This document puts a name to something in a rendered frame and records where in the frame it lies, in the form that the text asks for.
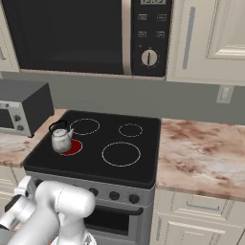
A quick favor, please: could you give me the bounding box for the black microwave oven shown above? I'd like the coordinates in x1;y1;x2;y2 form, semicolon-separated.
0;0;173;79

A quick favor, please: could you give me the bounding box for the cream wall cupboard door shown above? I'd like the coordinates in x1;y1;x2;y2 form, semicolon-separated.
166;0;245;87
0;3;21;73

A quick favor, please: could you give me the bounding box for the black oven door handle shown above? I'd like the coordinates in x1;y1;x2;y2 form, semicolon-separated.
93;204;145;217

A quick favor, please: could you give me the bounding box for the grey toaster oven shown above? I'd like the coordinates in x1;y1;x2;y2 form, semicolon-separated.
0;78;56;139

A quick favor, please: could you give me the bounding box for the cream base cupboard run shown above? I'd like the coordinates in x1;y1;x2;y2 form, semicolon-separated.
0;165;28;214

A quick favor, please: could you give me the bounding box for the black and silver stove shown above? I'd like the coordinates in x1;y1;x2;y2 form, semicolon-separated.
22;109;163;245

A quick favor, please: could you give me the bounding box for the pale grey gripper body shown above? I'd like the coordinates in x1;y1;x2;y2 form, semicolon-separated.
0;206;17;232

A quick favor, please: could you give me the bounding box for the black microwave door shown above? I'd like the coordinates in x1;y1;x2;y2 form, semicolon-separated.
1;0;125;76

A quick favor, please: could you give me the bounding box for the white wall socket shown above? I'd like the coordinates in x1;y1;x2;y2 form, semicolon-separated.
216;84;235;104

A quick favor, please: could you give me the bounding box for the grey drawer handle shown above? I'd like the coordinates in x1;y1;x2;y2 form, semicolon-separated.
185;200;222;212

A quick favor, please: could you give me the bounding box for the cream base cupboard door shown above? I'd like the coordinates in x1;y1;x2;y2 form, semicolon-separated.
150;213;245;245

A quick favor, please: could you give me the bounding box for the silver microwave door handle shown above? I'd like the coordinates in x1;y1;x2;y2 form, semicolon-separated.
121;0;133;77

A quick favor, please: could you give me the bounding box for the cream drawer front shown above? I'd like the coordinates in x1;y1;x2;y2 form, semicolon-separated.
154;187;245;226

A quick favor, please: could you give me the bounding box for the silver kettle with black handle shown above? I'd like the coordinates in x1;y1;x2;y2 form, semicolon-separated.
48;119;76;154

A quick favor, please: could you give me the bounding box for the black stove knob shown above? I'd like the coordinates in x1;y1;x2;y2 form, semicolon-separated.
128;193;141;205
88;187;100;198
108;189;121;202

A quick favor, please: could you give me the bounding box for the black oven door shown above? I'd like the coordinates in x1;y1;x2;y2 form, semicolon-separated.
83;204;145;245

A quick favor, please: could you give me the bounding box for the silver microwave dial knob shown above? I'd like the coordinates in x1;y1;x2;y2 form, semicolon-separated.
141;48;159;68

